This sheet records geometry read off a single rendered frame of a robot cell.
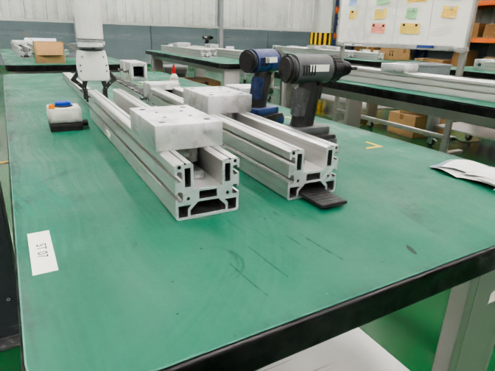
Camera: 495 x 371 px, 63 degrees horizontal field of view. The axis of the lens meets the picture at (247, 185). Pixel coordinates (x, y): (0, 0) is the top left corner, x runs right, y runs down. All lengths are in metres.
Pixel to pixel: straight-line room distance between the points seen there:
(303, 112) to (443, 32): 3.02
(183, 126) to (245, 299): 0.30
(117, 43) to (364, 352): 11.91
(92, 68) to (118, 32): 11.16
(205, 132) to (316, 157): 0.20
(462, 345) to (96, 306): 0.73
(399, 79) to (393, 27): 1.79
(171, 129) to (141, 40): 12.21
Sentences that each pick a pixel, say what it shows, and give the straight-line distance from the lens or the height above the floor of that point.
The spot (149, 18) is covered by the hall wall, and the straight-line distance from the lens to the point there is 12.90.
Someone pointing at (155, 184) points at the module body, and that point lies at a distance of 0.68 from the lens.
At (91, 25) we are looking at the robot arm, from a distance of 1.48.
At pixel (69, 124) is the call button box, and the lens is 1.18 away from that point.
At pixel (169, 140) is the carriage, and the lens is 0.63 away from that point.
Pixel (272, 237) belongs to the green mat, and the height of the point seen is 0.78.
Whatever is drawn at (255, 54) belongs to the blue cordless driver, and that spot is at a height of 0.99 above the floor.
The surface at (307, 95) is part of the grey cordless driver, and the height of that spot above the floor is 0.92.
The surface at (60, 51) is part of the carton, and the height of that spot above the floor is 0.87.
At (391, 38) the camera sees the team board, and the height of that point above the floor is 1.03.
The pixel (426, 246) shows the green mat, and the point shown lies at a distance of 0.59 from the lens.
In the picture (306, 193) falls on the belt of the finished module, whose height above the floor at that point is 0.79.
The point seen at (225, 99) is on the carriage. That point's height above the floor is 0.90.
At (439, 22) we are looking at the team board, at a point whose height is 1.17.
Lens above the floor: 1.04
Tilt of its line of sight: 20 degrees down
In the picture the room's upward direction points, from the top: 2 degrees clockwise
